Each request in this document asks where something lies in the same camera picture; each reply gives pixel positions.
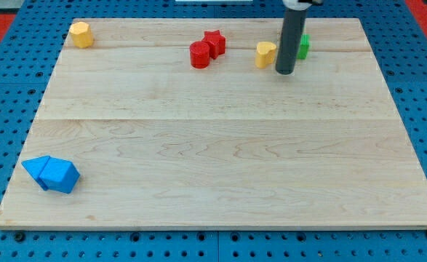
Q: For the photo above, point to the blue cube block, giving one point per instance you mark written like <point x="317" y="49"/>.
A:
<point x="59" y="175"/>

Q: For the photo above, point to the green block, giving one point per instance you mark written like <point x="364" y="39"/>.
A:
<point x="304" y="47"/>

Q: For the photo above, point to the red cylinder block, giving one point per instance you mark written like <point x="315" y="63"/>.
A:
<point x="199" y="54"/>

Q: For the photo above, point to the blue triangle block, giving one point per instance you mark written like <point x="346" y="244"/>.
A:
<point x="34" y="167"/>

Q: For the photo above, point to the white arm end mount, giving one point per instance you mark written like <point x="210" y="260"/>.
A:
<point x="301" y="4"/>

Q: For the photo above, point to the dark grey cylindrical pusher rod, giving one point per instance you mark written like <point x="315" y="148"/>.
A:
<point x="289" y="43"/>

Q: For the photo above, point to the light wooden board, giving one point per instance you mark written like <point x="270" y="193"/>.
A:
<point x="161" y="145"/>

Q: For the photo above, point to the yellow hexagon block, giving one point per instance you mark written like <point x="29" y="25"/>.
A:
<point x="81" y="35"/>

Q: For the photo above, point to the yellow heart block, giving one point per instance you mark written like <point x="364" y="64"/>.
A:
<point x="265" y="53"/>

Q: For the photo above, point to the red star block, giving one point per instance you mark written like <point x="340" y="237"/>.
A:
<point x="216" y="42"/>

